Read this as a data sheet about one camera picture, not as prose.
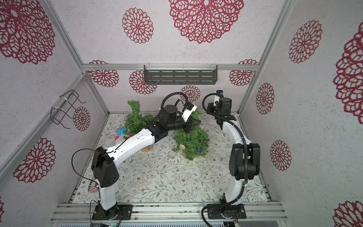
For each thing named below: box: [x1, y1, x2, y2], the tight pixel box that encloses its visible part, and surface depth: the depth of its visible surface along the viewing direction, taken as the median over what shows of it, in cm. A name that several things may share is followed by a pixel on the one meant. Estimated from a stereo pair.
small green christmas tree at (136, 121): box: [123, 100, 155, 139], surface depth 78 cm
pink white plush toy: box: [114, 126, 133, 142], surface depth 102 cm
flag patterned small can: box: [87, 180, 99, 194], surface depth 81 cm
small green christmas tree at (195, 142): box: [173, 109, 210, 161], surface depth 78 cm
